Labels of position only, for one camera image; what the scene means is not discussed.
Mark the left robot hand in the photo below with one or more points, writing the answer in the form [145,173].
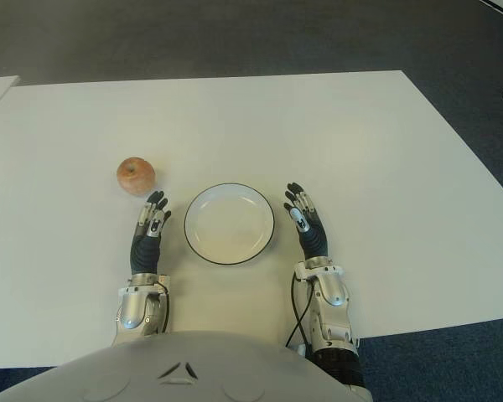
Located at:
[144,251]

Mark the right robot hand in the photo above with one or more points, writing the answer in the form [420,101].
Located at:
[314,238]

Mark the red-yellow apple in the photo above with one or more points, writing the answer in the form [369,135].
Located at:
[136,176]

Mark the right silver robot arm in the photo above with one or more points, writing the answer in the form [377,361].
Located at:
[331,289]

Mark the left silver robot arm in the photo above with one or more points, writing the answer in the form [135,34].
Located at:
[134,305]

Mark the white plate with black rim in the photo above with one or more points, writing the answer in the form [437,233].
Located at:
[229,224]

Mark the grey robot torso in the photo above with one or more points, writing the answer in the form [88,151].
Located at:
[184,377]

